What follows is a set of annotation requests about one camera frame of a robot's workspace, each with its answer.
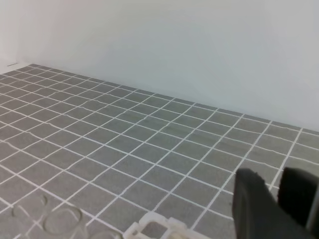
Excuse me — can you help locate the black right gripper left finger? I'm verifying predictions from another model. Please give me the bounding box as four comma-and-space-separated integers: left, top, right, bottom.
232, 168, 319, 239

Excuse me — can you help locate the clear glass test tube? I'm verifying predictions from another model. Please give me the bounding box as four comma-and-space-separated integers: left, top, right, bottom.
43, 206, 88, 239
12, 194, 48, 221

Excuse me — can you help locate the white plastic test tube rack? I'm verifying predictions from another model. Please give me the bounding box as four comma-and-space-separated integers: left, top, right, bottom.
123, 212, 201, 239

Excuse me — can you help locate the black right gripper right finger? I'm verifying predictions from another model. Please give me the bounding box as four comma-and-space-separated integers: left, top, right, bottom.
278, 167, 319, 231

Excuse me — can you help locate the grey checked tablecloth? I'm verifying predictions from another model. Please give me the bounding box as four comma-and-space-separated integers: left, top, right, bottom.
0, 64, 319, 239

